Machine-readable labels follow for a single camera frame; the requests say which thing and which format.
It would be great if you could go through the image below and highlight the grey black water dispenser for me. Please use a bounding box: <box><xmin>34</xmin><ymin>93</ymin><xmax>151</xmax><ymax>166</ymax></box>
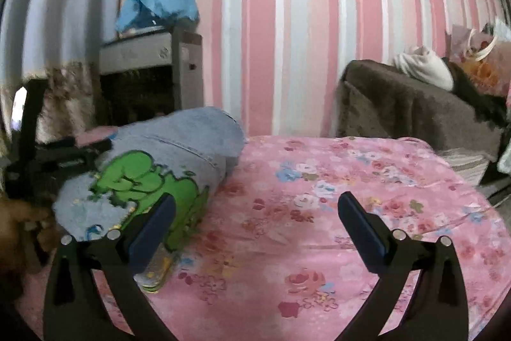
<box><xmin>98</xmin><ymin>25</ymin><xmax>204</xmax><ymax>122</ymax></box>

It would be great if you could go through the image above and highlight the dark green cloth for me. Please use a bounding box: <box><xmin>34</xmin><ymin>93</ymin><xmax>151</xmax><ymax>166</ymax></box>
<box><xmin>441</xmin><ymin>57</ymin><xmax>509</xmax><ymax>126</ymax></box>

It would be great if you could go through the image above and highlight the person's left hand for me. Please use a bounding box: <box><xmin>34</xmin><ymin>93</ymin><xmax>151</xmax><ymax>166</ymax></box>
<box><xmin>0</xmin><ymin>199</ymin><xmax>60</xmax><ymax>274</ymax></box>

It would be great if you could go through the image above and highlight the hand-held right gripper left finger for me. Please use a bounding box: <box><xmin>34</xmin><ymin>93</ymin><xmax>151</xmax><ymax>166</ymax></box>
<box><xmin>43</xmin><ymin>193</ymin><xmax>178</xmax><ymax>341</ymax></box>

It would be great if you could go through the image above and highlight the white folded cloth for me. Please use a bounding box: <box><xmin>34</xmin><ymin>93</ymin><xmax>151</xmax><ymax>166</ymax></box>
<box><xmin>391</xmin><ymin>45</ymin><xmax>456</xmax><ymax>92</ymax></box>

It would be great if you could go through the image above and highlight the pink printed gift bag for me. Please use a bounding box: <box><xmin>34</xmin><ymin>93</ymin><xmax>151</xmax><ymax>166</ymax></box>
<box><xmin>449</xmin><ymin>21</ymin><xmax>511</xmax><ymax>98</ymax></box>

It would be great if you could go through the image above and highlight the pink floral bed sheet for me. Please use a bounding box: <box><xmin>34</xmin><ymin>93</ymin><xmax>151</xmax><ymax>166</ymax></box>
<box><xmin>16</xmin><ymin>127</ymin><xmax>511</xmax><ymax>341</ymax></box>

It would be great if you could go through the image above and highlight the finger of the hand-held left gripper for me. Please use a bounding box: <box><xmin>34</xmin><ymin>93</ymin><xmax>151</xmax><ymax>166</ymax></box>
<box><xmin>35</xmin><ymin>136</ymin><xmax>77</xmax><ymax>151</ymax></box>
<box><xmin>38</xmin><ymin>141</ymin><xmax>114</xmax><ymax>178</ymax></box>

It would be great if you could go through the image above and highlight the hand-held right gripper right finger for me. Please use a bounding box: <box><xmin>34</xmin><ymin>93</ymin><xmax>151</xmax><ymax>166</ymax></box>
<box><xmin>337</xmin><ymin>191</ymin><xmax>469</xmax><ymax>341</ymax></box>

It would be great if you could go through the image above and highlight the grey white patterned cloth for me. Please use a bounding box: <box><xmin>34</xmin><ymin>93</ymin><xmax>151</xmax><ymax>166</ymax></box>
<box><xmin>439</xmin><ymin>147</ymin><xmax>500</xmax><ymax>186</ymax></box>

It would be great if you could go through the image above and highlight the floral brown curtain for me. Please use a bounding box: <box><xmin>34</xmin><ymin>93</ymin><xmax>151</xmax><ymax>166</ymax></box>
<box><xmin>0</xmin><ymin>61</ymin><xmax>100</xmax><ymax>150</ymax></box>

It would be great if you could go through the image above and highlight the brown fuzzy blanket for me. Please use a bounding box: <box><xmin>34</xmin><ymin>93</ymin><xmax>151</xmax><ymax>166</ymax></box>
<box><xmin>335</xmin><ymin>59</ymin><xmax>506</xmax><ymax>162</ymax></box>

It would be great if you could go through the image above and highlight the light blue denim jacket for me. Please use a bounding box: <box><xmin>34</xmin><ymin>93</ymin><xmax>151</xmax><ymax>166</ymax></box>
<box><xmin>52</xmin><ymin>106</ymin><xmax>246</xmax><ymax>294</ymax></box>

